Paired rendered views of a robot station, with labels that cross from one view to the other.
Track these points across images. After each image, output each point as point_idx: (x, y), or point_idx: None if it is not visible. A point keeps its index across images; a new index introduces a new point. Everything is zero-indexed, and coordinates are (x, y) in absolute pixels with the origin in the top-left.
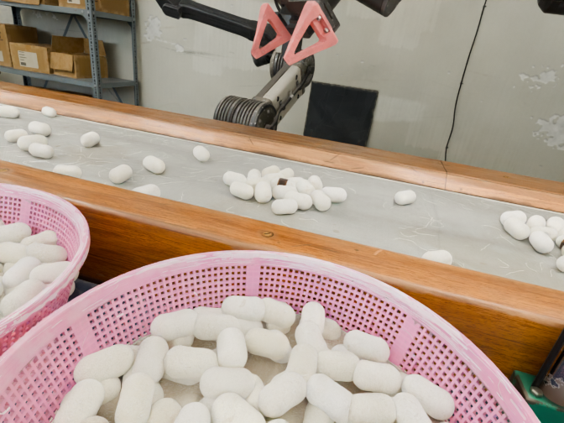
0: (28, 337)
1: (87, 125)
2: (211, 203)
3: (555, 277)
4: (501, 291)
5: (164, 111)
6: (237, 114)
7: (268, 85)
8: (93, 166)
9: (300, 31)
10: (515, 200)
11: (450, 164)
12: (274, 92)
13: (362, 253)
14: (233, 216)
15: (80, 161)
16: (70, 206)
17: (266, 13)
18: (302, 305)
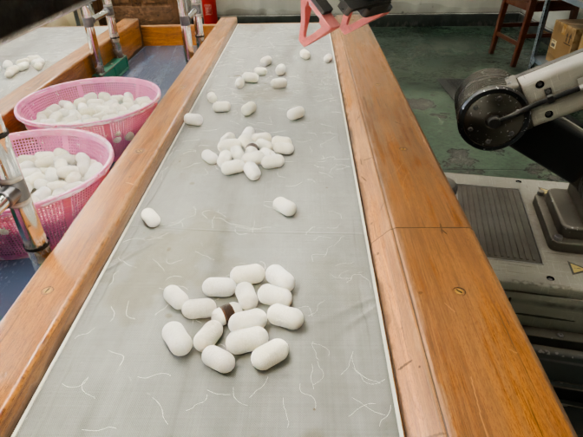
0: (47, 129)
1: (325, 74)
2: (208, 139)
3: (159, 290)
4: (88, 225)
5: (389, 73)
6: (462, 93)
7: (548, 62)
8: (239, 100)
9: (302, 16)
10: (388, 306)
11: (451, 234)
12: (537, 75)
13: (125, 178)
14: (159, 140)
15: (244, 94)
16: (142, 107)
17: None
18: None
